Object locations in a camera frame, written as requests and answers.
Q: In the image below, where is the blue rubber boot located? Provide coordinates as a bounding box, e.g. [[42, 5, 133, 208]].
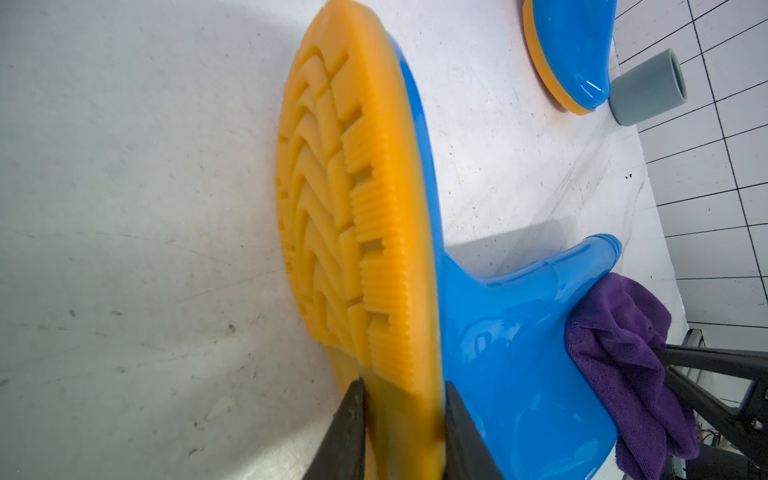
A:
[[523, 0, 617, 116], [276, 1, 622, 479]]

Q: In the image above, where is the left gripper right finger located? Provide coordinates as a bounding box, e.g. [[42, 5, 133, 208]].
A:
[[443, 382, 503, 480]]

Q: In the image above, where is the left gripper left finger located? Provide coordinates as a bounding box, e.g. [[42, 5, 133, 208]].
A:
[[303, 379, 366, 480]]

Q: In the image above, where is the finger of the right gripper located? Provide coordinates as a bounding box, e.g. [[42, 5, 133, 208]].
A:
[[654, 345, 767, 382], [665, 367, 767, 468]]

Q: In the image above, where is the grey-green cup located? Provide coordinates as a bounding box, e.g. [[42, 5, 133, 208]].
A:
[[608, 49, 688, 127]]

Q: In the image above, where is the purple cloth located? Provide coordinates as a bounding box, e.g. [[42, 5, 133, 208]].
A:
[[565, 273, 699, 479]]

